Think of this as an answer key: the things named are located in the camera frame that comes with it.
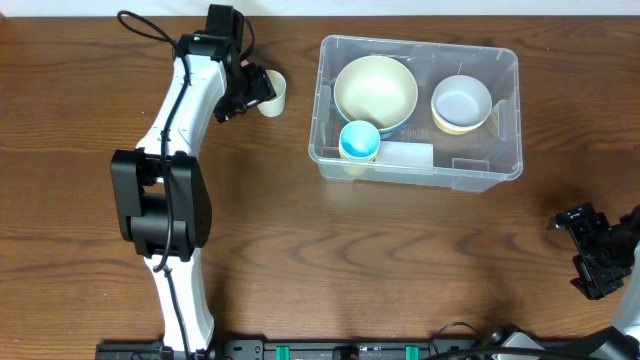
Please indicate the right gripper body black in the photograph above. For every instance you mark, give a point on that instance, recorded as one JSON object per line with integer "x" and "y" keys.
{"x": 587, "y": 245}

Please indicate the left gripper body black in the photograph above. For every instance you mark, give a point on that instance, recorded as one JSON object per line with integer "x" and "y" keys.
{"x": 258, "y": 83}

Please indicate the pale green cup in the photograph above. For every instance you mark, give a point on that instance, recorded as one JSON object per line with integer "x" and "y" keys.
{"x": 275, "y": 106}

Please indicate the blue cup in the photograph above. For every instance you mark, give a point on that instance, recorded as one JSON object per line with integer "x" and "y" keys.
{"x": 359, "y": 138}

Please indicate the beige large bowl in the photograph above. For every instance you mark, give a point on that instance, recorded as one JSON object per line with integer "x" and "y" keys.
{"x": 376, "y": 89}

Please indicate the yellow small bowl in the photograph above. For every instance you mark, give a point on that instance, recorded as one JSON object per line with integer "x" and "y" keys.
{"x": 449, "y": 128}

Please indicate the white small bowl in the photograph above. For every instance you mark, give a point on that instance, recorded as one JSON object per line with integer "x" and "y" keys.
{"x": 459, "y": 115}

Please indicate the grey small bowl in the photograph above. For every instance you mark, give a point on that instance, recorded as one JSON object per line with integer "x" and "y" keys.
{"x": 462, "y": 86}

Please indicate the yellow cup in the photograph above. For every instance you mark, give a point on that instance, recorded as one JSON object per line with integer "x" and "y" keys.
{"x": 347, "y": 156}
{"x": 356, "y": 168}

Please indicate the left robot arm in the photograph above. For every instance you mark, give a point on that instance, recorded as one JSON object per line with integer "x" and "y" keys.
{"x": 162, "y": 202}

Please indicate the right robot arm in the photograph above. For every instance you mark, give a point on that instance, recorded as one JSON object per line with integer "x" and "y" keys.
{"x": 619, "y": 339}

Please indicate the clear plastic storage bin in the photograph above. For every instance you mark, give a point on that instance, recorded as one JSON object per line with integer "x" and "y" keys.
{"x": 421, "y": 153}

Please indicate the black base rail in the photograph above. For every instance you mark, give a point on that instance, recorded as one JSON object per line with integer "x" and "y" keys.
{"x": 255, "y": 349}

